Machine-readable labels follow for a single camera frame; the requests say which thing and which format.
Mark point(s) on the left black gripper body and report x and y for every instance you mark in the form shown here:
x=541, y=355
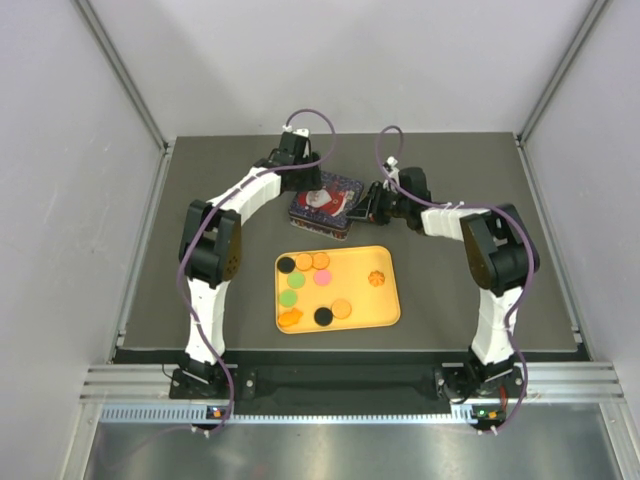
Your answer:
x=308, y=179

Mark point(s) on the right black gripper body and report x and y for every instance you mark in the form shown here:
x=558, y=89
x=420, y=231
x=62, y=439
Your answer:
x=388, y=205

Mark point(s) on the gold tin lid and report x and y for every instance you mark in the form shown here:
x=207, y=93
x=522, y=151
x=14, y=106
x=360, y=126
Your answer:
x=337, y=194

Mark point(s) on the square cookie tin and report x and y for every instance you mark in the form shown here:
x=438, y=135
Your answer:
x=319, y=222

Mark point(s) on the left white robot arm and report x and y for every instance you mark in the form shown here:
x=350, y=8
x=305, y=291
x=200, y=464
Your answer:
x=211, y=248

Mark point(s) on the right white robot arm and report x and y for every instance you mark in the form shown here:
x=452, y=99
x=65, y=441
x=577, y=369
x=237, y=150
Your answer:
x=500, y=257

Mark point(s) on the tan biscuit top right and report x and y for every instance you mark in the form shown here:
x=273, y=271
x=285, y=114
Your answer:
x=320, y=260

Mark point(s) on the tan biscuit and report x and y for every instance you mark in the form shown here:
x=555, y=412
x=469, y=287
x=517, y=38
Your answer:
x=304, y=261
x=320, y=260
x=341, y=309

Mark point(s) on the orange swirl cookie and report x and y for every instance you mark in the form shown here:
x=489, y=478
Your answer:
x=376, y=278

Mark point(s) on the yellow cookie tray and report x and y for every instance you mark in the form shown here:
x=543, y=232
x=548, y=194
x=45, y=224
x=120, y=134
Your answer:
x=372, y=307

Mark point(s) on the pink sandwich cookie lower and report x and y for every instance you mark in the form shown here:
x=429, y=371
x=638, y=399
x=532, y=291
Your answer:
x=322, y=277

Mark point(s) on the tan biscuit top left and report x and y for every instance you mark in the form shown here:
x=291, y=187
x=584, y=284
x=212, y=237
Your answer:
x=304, y=261

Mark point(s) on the black sandwich cookie upper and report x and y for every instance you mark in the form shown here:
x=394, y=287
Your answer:
x=286, y=264

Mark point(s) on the black sandwich cookie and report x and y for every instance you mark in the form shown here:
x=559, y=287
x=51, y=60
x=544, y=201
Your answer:
x=286, y=264
x=323, y=316

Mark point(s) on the green sandwich cookie upper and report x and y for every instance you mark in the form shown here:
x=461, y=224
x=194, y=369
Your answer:
x=296, y=280

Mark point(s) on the green sandwich cookie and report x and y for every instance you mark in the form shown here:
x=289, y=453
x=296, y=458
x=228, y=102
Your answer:
x=287, y=298
x=296, y=280

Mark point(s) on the tan biscuit lower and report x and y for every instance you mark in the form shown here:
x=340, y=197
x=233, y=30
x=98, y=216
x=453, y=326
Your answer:
x=341, y=309

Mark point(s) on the black sandwich cookie lower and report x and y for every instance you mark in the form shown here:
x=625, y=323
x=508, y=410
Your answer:
x=323, y=316

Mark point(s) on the green sandwich cookie lower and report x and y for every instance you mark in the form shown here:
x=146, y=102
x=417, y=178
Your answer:
x=287, y=298

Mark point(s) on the orange fish cookie lower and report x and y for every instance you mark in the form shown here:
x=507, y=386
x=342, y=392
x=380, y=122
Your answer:
x=289, y=318

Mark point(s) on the aluminium frame rail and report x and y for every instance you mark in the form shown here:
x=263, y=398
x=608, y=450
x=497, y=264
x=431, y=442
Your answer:
x=548, y=382

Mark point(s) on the grey cable duct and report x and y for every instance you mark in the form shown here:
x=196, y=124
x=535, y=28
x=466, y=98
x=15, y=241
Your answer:
x=203, y=414

